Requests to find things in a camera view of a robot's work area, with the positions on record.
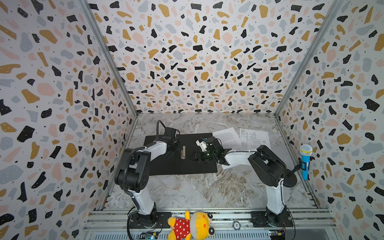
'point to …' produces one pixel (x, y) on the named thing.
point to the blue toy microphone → (306, 150)
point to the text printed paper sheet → (229, 138)
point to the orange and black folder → (179, 163)
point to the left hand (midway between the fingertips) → (181, 144)
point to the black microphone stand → (291, 180)
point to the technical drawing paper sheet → (251, 140)
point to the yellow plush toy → (197, 223)
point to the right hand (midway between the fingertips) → (188, 157)
